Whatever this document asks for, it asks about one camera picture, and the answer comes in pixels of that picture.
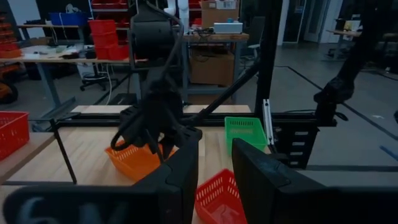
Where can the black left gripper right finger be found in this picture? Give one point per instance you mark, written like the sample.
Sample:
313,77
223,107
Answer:
311,205

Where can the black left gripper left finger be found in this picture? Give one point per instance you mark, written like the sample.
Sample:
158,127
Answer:
140,205

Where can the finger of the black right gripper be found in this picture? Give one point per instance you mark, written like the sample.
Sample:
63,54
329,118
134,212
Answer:
156,146
173,144

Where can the orange plastic basket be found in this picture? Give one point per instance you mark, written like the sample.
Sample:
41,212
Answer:
133,165

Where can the red plastic basket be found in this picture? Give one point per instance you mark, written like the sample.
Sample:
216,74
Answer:
12,133
217,202

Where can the green plastic basket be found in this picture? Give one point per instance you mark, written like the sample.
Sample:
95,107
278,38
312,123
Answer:
245,130

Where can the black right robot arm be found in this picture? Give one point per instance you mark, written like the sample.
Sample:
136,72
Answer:
152,37

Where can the orange storage bin stack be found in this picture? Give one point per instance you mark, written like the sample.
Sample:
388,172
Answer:
9,46

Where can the black stool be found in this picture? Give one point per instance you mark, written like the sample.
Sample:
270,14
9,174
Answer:
96,79

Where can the cardboard box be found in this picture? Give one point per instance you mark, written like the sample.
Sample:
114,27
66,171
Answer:
211,70
214,17

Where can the red stacked storage bins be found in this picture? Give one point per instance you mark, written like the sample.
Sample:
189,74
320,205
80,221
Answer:
104,37

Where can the wooden workbench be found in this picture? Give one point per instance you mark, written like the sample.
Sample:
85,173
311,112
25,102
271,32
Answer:
217,37

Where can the white electronic device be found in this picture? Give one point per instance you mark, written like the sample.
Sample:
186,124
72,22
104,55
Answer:
228,28

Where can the blue plastic bin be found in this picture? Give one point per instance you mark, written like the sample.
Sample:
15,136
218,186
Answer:
68,19

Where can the light table grey legs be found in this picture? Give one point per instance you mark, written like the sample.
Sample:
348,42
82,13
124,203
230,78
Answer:
31,59

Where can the silver metal bracket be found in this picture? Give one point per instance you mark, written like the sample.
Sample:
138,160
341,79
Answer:
267,124

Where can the black aluminium rig frame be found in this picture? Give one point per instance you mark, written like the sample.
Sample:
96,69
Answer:
268,46

